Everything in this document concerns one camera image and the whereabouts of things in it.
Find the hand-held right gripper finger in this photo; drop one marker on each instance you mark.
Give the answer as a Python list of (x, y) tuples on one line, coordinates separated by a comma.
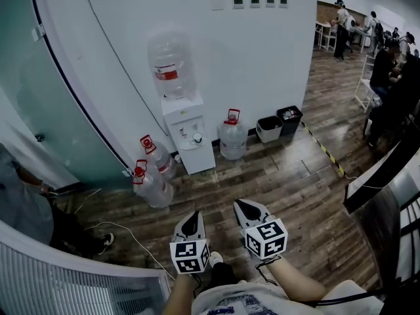
[(241, 217), (264, 212)]

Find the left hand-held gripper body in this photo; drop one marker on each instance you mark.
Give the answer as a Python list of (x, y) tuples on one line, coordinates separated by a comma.
[(188, 258)]

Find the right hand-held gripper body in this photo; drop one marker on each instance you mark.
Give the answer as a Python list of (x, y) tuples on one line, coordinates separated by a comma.
[(265, 238)]

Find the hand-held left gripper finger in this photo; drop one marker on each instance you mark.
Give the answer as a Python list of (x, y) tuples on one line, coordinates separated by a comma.
[(201, 230), (178, 231)]

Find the white cup with dark rim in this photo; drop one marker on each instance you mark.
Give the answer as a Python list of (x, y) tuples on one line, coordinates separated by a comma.
[(197, 138)]

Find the person's left forearm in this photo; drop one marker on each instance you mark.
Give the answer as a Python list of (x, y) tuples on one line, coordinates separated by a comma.
[(178, 294)]

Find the person's right forearm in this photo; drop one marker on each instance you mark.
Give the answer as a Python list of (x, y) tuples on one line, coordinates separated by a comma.
[(295, 279)]

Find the white water dispenser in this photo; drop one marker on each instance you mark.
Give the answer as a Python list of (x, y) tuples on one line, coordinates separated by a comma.
[(197, 159)]

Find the large clear water bottle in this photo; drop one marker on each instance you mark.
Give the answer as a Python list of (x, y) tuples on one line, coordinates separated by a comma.
[(170, 64)]

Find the person's left white shoe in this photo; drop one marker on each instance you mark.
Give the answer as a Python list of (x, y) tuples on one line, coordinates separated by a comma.
[(215, 258)]

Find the person's black trousers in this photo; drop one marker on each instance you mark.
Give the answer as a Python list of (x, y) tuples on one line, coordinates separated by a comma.
[(224, 274)]

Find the metal door hinge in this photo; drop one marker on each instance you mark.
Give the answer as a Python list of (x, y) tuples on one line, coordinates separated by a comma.
[(37, 33), (128, 172)]

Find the white trash bin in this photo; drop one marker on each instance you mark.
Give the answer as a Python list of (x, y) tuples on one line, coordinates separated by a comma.
[(269, 131)]

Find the yellow black hazard tape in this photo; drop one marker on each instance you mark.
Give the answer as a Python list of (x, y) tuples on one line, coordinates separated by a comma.
[(323, 148)]

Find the black trash bin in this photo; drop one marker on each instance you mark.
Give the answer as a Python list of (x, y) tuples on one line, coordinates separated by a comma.
[(291, 125)]

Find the plastic bottle trash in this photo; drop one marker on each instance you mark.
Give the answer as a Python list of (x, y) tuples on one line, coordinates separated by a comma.
[(288, 113)]

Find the dark desk with white edge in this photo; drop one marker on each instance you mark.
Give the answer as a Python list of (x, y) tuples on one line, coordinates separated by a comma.
[(367, 189)]

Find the black metal rack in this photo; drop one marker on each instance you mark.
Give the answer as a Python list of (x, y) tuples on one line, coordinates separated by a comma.
[(374, 228)]

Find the white chair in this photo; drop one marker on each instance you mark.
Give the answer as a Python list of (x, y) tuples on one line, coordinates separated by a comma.
[(362, 90)]

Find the white table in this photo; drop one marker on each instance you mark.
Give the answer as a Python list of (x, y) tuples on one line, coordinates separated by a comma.
[(325, 26)]

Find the frosted glass door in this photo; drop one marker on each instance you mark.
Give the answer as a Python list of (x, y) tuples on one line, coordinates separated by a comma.
[(39, 77)]

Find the wall thermostat panel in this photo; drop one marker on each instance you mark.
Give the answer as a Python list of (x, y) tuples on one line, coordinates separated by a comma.
[(255, 1), (283, 2), (270, 1), (238, 2)]

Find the white wall switch plate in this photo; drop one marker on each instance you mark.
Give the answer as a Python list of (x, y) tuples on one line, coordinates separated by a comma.
[(218, 4)]

